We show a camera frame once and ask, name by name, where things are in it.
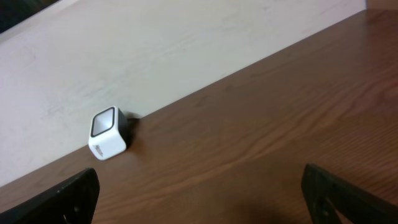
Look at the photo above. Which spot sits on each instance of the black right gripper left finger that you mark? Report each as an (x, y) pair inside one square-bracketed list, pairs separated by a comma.
[(71, 201)]

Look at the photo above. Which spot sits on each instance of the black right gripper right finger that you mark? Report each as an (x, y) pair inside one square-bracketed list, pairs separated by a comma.
[(326, 195)]

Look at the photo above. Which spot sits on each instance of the white barcode scanner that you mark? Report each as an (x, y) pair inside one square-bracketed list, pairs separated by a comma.
[(110, 133)]

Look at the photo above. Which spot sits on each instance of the dark monitor edge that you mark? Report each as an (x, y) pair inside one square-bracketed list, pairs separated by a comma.
[(14, 12)]

